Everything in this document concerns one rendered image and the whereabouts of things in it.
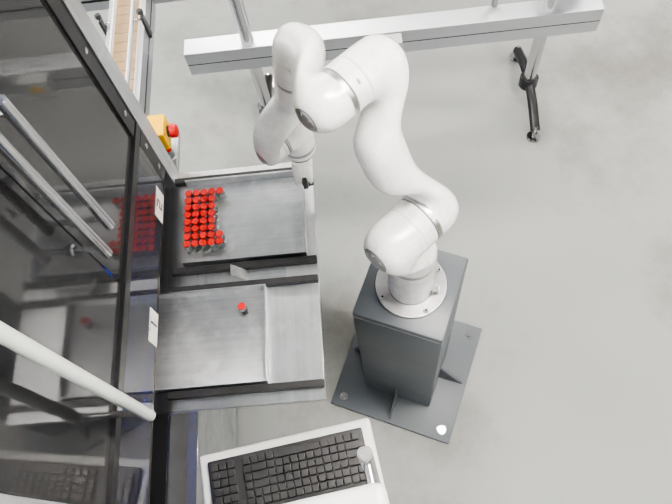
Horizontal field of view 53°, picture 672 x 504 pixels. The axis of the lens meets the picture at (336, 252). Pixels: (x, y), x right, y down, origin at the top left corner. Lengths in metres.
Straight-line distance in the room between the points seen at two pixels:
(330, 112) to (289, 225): 0.76
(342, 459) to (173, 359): 0.51
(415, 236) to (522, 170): 1.64
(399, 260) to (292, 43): 0.49
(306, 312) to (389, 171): 0.60
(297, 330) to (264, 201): 0.40
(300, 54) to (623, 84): 2.31
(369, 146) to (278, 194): 0.70
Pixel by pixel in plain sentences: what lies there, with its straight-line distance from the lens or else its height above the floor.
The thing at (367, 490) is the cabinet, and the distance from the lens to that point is 1.02.
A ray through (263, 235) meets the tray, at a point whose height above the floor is 0.88.
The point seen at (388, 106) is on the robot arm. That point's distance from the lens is 1.28.
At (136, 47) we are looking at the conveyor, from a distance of 2.33.
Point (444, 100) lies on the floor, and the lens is 3.19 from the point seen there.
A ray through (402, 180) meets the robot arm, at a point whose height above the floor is 1.40.
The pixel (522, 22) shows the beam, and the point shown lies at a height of 0.53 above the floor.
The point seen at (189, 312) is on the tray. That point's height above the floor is 0.88.
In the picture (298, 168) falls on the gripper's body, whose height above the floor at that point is 1.09.
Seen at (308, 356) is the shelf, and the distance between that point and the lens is 1.76.
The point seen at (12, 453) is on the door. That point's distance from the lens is 1.15.
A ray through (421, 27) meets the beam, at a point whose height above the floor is 0.55.
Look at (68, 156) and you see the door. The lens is 1.40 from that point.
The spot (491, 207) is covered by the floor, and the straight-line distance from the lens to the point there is 2.92.
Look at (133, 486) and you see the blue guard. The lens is 1.58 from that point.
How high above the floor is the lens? 2.56
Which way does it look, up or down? 65 degrees down
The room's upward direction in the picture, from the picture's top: 12 degrees counter-clockwise
